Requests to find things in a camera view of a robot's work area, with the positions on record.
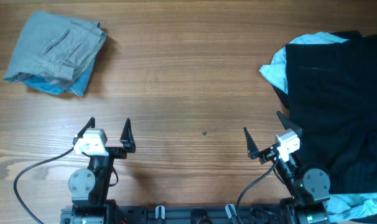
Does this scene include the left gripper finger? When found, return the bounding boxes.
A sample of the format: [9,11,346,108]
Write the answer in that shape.
[73,117,95,144]
[119,118,136,148]

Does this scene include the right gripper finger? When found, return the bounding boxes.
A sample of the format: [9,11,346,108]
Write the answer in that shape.
[276,111,303,136]
[243,127,259,159]

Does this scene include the black shorts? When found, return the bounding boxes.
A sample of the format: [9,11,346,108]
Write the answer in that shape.
[286,34,377,194]

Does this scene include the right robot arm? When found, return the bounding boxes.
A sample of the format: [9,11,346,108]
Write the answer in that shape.
[236,111,330,224]

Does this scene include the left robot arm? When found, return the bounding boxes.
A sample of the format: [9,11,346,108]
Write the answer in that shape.
[60,117,136,224]

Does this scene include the folded blue jeans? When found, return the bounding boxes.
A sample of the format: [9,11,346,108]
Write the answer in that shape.
[22,59,95,96]

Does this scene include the folded grey trousers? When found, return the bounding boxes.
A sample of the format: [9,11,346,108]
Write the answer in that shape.
[4,11,106,88]

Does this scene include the light blue t-shirt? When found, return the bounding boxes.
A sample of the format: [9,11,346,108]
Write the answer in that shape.
[259,30,377,223]

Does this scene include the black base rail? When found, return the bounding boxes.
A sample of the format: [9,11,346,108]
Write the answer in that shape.
[77,204,283,224]

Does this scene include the left black cable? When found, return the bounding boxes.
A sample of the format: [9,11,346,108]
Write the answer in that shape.
[13,146,76,224]

